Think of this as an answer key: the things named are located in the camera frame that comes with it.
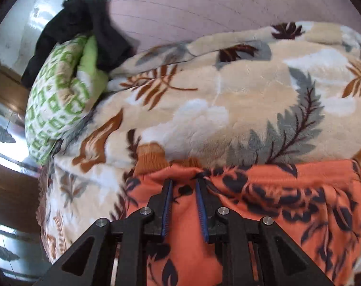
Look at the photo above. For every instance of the orange floral blouse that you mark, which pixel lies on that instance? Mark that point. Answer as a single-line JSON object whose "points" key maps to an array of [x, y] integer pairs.
{"points": [[272, 190]]}

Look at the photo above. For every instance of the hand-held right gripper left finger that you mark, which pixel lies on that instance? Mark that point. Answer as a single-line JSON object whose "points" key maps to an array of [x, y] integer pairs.
{"points": [[167, 208]]}

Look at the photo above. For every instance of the green checked pillow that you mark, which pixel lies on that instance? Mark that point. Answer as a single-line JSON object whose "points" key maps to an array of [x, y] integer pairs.
{"points": [[55, 95]]}

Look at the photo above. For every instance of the wooden door with patterned glass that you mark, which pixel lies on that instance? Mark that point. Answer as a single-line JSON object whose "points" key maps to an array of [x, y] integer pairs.
{"points": [[7, 184]]}

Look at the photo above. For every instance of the pink bolster cushion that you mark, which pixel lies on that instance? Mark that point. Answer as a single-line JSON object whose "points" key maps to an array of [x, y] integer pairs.
{"points": [[213, 6]]}

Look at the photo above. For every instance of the beige leaf print blanket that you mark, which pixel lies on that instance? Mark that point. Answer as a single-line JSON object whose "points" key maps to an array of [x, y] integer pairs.
{"points": [[228, 101]]}

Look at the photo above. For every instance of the black cloth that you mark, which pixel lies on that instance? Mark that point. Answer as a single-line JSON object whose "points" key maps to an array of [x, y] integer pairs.
{"points": [[79, 18]]}

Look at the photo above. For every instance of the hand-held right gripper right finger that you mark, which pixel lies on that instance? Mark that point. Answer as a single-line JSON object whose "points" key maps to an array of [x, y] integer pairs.
{"points": [[201, 211]]}

